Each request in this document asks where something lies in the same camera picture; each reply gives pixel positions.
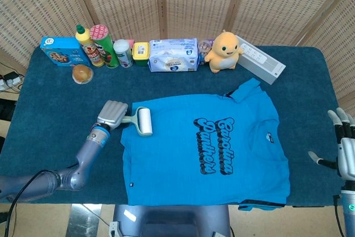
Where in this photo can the long white cardboard box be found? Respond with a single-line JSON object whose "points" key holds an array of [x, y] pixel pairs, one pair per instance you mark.
{"points": [[260, 62]]}

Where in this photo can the green Pringles can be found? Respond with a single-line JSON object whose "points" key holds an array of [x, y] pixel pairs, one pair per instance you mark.
{"points": [[106, 51]]}

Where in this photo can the blue printed T-shirt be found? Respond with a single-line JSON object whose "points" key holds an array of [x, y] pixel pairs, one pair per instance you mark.
{"points": [[172, 165]]}

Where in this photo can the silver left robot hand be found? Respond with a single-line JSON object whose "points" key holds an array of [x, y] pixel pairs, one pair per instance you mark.
{"points": [[112, 113]]}

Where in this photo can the clear plastic snack jar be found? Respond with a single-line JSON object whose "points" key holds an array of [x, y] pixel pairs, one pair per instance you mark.
{"points": [[204, 47]]}

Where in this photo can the bun in plastic wrap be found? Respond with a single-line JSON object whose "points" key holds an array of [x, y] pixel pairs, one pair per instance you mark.
{"points": [[81, 73]]}

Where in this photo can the yellow red-label bottle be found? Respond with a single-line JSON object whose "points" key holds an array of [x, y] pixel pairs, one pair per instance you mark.
{"points": [[88, 45]]}

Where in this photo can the white blue tissue pack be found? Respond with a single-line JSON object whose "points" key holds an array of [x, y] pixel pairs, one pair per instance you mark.
{"points": [[172, 59]]}

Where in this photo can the blue cookie box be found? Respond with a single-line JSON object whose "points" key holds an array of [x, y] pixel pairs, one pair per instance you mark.
{"points": [[58, 51]]}

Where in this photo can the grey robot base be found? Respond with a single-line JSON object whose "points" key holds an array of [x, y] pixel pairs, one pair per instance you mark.
{"points": [[172, 220]]}

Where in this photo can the small white green can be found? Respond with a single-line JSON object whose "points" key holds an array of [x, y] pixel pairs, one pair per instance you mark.
{"points": [[124, 54]]}

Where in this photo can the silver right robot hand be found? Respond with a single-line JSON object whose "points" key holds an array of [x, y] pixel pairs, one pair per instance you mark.
{"points": [[346, 151]]}

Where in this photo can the yellow plush toy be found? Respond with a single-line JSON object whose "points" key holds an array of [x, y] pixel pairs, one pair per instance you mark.
{"points": [[224, 51]]}

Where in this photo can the white power strip with plugs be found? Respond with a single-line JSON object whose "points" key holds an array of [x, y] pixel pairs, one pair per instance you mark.
{"points": [[9, 80]]}

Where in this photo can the green box yellow lid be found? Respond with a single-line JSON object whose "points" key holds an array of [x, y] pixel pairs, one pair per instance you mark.
{"points": [[141, 54]]}

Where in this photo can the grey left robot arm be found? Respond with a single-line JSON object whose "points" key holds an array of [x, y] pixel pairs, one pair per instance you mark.
{"points": [[88, 151]]}

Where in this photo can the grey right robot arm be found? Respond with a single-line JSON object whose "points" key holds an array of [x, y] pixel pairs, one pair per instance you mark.
{"points": [[349, 212]]}

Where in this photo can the wicker folding screen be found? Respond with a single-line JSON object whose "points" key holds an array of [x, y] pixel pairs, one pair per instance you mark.
{"points": [[194, 4]]}

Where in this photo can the dark blue table cloth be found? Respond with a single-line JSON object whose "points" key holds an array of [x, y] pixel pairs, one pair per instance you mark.
{"points": [[55, 109]]}

